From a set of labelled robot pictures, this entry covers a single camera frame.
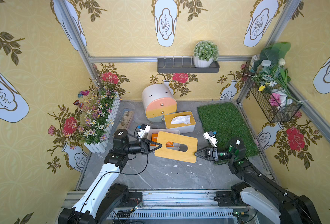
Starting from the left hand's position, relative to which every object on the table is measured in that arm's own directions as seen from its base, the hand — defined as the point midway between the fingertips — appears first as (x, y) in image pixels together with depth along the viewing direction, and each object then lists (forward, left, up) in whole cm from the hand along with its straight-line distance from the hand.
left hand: (158, 144), depth 69 cm
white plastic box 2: (+20, -17, -17) cm, 31 cm away
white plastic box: (+6, +1, +3) cm, 7 cm away
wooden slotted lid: (-6, -15, -1) cm, 16 cm away
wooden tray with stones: (+38, +26, -22) cm, 50 cm away
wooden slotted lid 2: (+27, -6, -15) cm, 32 cm away
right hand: (-2, -20, -3) cm, 21 cm away
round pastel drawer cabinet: (+31, +1, -1) cm, 31 cm away
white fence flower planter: (+31, +40, -7) cm, 51 cm away
